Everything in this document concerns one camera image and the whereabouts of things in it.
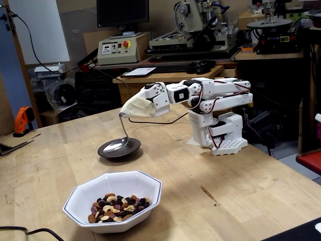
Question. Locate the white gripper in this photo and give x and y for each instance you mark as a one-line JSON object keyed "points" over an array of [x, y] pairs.
{"points": [[159, 101]]}

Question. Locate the metal spoon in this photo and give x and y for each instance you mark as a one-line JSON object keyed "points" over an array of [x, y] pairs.
{"points": [[114, 146]]}

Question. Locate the white octagonal bowl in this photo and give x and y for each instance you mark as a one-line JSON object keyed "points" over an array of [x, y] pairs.
{"points": [[113, 183]]}

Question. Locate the nut and raisin mix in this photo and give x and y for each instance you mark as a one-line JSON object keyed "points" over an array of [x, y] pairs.
{"points": [[118, 208]]}

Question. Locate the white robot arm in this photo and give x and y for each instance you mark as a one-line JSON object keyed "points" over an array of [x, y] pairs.
{"points": [[232, 123]]}

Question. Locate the brown plate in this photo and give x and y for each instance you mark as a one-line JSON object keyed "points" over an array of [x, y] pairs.
{"points": [[133, 148]]}

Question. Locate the white paper sheet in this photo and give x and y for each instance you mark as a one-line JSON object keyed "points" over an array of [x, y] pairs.
{"points": [[139, 71]]}

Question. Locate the wooden desk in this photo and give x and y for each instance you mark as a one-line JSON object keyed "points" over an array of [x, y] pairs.
{"points": [[170, 76]]}

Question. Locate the black keyboard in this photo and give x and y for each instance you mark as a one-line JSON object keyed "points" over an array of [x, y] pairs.
{"points": [[170, 68]]}

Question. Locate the black storage crate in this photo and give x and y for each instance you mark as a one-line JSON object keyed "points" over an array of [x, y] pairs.
{"points": [[95, 88]]}

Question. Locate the beige control box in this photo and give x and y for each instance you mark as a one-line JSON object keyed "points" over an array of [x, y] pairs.
{"points": [[118, 56]]}

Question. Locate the masking tape piece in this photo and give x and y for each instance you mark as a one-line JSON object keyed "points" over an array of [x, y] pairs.
{"points": [[191, 142]]}

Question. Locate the red clip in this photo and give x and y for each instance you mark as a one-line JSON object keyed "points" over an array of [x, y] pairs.
{"points": [[84, 68]]}

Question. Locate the small black device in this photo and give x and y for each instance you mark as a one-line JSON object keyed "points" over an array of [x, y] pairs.
{"points": [[200, 67]]}

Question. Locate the clear plastic bag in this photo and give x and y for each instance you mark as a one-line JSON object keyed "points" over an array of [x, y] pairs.
{"points": [[62, 94]]}

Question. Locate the black computer monitor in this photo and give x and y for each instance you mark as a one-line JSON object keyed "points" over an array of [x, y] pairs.
{"points": [[123, 12]]}

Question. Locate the grey milling machine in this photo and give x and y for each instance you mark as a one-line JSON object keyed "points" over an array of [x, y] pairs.
{"points": [[193, 15]]}

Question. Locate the small white box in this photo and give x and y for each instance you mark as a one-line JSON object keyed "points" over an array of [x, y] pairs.
{"points": [[42, 71]]}

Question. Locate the orange hand tool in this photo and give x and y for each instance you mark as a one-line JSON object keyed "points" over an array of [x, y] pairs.
{"points": [[21, 118]]}

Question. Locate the white board panel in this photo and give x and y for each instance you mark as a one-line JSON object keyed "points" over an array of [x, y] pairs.
{"points": [[45, 30]]}

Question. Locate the wooden shelf board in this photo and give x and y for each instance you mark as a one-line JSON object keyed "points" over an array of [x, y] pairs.
{"points": [[263, 56]]}

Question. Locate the flat cardboard piece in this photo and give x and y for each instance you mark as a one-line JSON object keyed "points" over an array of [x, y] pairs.
{"points": [[12, 141]]}

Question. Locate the brown cardboard box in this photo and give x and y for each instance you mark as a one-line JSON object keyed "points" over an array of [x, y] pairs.
{"points": [[247, 18]]}

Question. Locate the black scroll saw machine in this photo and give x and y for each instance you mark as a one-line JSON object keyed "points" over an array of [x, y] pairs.
{"points": [[276, 40]]}

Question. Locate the red chair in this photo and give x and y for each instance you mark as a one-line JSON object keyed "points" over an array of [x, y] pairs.
{"points": [[311, 160]]}

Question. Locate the white plastic object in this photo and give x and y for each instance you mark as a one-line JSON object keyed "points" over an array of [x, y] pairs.
{"points": [[318, 128]]}

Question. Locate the wooden post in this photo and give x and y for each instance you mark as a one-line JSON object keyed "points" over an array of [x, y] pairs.
{"points": [[28, 82]]}

